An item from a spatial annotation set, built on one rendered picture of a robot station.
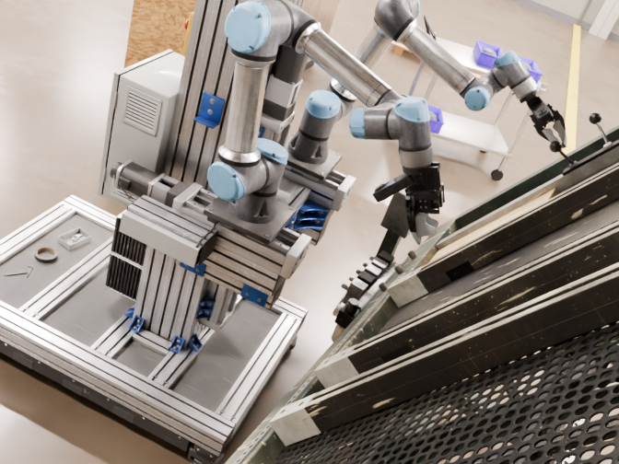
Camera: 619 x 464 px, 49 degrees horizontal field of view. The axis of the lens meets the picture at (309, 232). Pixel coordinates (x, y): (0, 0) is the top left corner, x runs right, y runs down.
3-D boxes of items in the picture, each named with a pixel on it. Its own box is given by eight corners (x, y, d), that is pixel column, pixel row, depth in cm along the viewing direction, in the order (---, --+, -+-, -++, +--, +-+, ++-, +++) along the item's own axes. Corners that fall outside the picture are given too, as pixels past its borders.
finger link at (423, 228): (436, 250, 164) (433, 215, 160) (412, 249, 167) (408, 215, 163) (438, 244, 167) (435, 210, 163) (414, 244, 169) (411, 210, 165)
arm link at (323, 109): (293, 127, 241) (304, 93, 234) (308, 117, 252) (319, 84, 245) (322, 142, 239) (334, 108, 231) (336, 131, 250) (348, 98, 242)
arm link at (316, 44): (274, 23, 188) (407, 134, 177) (251, 28, 179) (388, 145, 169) (292, -14, 181) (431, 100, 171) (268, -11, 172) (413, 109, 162)
